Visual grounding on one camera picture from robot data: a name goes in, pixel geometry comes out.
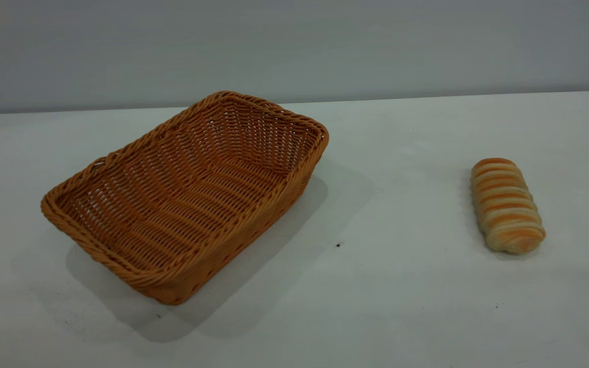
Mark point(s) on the orange woven wicker basket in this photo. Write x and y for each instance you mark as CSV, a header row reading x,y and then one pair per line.
x,y
187,204

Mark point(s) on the striped bread roll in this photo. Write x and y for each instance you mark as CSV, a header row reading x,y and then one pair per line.
x,y
506,209

